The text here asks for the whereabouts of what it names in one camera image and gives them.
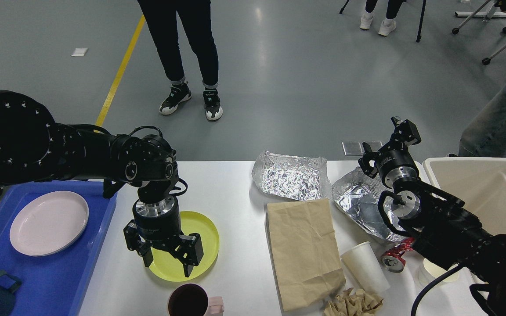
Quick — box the crushed red can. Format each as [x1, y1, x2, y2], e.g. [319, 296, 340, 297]
[379, 237, 415, 273]

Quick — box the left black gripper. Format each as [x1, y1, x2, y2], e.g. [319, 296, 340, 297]
[123, 195, 204, 278]

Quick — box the crumpled foil sheet right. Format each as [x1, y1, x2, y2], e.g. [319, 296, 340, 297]
[332, 167, 404, 242]

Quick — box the metal floor plate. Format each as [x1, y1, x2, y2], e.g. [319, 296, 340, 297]
[342, 141, 383, 157]

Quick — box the beige plastic bin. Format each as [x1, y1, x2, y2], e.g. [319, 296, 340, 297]
[423, 157, 506, 235]

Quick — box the crumpled brown paper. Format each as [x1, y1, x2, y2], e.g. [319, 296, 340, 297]
[323, 287, 383, 316]

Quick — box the person in black sneakers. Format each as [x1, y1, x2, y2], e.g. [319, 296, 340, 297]
[138, 0, 224, 122]

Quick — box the person in white sneakers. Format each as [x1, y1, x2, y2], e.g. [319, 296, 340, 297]
[360, 0, 405, 37]

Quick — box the blue plastic tray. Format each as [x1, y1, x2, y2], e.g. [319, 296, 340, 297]
[0, 180, 116, 316]

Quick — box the yellow plate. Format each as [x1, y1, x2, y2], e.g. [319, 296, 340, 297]
[149, 211, 220, 282]

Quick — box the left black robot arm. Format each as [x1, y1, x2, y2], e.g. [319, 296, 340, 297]
[0, 90, 204, 277]

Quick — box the crumpled foil sheet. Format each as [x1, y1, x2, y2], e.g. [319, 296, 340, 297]
[332, 167, 404, 242]
[251, 151, 332, 201]

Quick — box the pink plate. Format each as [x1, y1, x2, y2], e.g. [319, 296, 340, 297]
[9, 190, 90, 257]

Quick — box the crumpled foil sheet left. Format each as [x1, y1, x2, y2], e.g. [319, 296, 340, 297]
[251, 151, 332, 201]

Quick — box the pink mug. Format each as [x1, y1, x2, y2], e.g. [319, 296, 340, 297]
[167, 284, 225, 316]

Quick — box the white paper cup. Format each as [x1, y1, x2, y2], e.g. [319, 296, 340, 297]
[340, 241, 391, 294]

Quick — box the brown paper bag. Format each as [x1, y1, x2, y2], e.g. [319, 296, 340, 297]
[267, 198, 346, 312]

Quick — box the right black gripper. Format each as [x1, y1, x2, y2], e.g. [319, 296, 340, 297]
[358, 117, 422, 189]

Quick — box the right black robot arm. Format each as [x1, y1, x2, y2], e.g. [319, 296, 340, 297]
[358, 117, 506, 316]

